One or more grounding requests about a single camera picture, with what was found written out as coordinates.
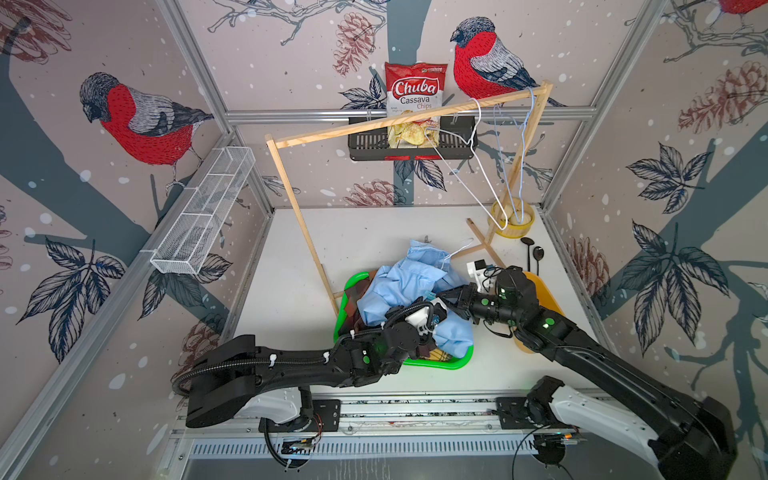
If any light blue wire hanger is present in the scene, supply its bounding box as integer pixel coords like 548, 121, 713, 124
490, 87, 536, 233

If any red Chuba chips bag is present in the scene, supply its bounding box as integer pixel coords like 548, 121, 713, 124
385, 62, 448, 116

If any aluminium frame corner post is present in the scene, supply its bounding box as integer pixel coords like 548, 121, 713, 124
154, 0, 274, 211

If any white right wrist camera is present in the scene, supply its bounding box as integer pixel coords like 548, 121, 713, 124
466, 260, 500, 294

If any white wire hanger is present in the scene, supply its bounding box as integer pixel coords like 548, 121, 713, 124
441, 238, 474, 268
425, 97, 511, 232

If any green plastic mesh basket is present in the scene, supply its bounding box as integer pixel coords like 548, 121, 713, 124
334, 271, 474, 371

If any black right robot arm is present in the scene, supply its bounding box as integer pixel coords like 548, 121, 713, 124
438, 267, 737, 479

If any light blue long-sleeve shirt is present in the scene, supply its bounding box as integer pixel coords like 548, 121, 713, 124
357, 240, 474, 358

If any black wall-mounted basket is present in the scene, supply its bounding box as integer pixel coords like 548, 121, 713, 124
347, 116, 479, 161

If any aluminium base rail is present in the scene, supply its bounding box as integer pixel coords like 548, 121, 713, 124
173, 386, 667, 439

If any white cassava chips bag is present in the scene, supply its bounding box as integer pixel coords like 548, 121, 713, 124
387, 117, 440, 149

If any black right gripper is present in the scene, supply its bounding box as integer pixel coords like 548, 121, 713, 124
435, 284, 523, 330

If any dark multicolour plaid shirt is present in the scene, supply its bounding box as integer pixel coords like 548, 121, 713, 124
335, 272, 453, 362

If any wooden clothes rack frame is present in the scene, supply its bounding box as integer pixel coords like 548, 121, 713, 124
265, 80, 554, 319

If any white wire mesh shelf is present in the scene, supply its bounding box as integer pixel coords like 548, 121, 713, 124
150, 146, 255, 275

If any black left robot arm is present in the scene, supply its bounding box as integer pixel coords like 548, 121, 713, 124
171, 298, 447, 428

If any yellow plastic tray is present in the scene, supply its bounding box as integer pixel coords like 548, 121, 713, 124
513, 270, 565, 353

